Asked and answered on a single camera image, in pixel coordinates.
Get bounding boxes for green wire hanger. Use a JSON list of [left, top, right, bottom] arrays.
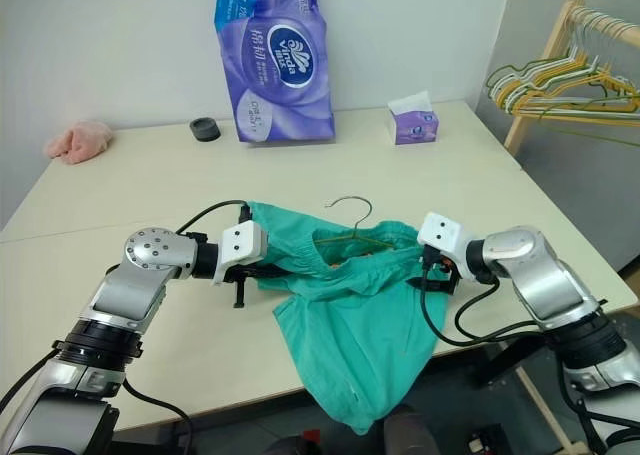
[[313, 196, 401, 256]]

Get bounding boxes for pink fluffy cloth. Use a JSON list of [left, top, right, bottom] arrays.
[[43, 119, 114, 166]]

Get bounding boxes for wooden clothes rack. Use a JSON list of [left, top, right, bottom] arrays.
[[503, 0, 640, 454]]

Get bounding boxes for large purple tissue pack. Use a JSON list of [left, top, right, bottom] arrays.
[[213, 0, 337, 147]]

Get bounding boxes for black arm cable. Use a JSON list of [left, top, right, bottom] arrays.
[[104, 199, 254, 455], [420, 257, 609, 347]]

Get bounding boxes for black table leg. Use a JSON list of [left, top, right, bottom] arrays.
[[468, 333, 547, 387]]

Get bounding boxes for dark rounded shape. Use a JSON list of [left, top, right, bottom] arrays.
[[269, 427, 322, 455], [382, 404, 437, 455]]

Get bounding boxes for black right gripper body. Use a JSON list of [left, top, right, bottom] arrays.
[[421, 252, 461, 297]]

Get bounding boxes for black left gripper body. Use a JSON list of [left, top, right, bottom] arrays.
[[227, 263, 290, 287]]

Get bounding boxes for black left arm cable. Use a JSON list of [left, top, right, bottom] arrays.
[[104, 199, 254, 455]]

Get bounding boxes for green shorts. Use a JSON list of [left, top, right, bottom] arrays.
[[247, 200, 454, 436]]

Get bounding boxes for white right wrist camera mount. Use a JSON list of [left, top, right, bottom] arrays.
[[416, 212, 474, 267]]

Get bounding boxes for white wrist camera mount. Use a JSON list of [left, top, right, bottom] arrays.
[[211, 223, 272, 287], [416, 212, 474, 267]]

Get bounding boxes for small purple tissue pack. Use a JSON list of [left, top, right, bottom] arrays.
[[387, 90, 443, 147]]

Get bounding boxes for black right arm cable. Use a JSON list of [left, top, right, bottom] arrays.
[[420, 257, 609, 347]]

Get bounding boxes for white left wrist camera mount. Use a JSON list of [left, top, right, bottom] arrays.
[[211, 223, 272, 287]]

